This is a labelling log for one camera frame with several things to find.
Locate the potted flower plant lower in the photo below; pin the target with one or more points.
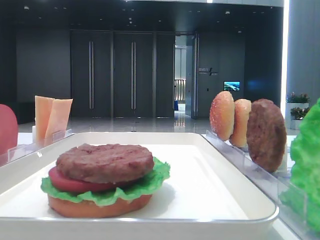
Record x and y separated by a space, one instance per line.
297 116

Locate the orange cheese slice rear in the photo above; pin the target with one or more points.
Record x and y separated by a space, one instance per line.
43 108

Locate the bottom bun on tray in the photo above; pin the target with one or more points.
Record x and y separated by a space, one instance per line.
89 209

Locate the wall display screen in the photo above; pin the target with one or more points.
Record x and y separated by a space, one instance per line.
231 86

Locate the lettuce leaf on burger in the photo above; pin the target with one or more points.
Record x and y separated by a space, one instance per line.
147 185

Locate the standing brown meat patty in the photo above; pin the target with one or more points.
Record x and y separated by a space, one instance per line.
266 135

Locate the meat patty on burger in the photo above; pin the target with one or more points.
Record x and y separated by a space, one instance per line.
109 163

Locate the standing red tomato slice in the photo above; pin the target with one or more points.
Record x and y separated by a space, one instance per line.
8 129

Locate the white rectangular tray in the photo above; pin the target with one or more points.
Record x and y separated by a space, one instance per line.
205 198

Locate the potted flower plant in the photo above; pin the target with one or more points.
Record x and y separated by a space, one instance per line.
297 101
297 116

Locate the standing green lettuce leaf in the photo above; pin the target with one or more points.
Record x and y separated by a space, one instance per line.
307 160

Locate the tomato slice on burger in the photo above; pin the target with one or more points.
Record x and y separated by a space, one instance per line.
66 184

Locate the standing bun near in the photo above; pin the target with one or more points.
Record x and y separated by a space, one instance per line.
241 117

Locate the orange cheese slice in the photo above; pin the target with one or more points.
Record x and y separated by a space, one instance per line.
43 108
58 120

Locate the standing sesame bun far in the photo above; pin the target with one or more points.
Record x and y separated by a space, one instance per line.
222 115

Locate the orange cheese slice front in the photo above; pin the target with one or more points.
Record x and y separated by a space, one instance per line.
58 120

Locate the potted flower plant upper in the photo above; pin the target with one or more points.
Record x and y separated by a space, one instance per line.
297 101

